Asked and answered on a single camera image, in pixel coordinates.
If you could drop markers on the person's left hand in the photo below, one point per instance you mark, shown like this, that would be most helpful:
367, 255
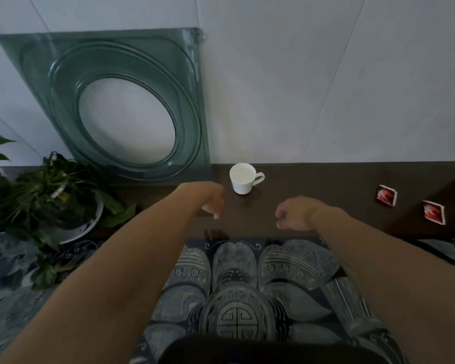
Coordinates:
208, 197

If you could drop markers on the person's right hand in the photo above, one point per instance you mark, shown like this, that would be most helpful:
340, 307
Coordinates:
303, 214

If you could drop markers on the white cup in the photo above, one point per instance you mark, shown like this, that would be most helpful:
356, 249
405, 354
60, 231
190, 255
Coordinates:
242, 180

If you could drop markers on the red sachet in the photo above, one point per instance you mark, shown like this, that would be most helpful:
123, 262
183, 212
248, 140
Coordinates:
386, 195
433, 212

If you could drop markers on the dark brown tray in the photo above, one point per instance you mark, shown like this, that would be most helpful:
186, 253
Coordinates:
269, 350

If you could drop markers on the person's left forearm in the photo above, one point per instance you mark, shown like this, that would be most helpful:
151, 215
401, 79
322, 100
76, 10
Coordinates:
113, 276

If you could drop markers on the person's right forearm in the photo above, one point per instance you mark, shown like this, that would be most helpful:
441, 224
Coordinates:
394, 276

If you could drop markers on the dark patterned table runner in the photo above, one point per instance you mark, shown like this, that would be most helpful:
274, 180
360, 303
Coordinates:
250, 269

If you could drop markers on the white plant pot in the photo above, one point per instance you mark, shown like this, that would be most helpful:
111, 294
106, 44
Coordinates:
91, 223

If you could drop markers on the green potted plant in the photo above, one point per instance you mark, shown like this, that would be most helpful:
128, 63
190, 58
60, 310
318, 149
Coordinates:
41, 193

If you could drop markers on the green glass panel round hole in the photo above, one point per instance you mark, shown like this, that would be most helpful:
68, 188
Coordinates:
60, 90

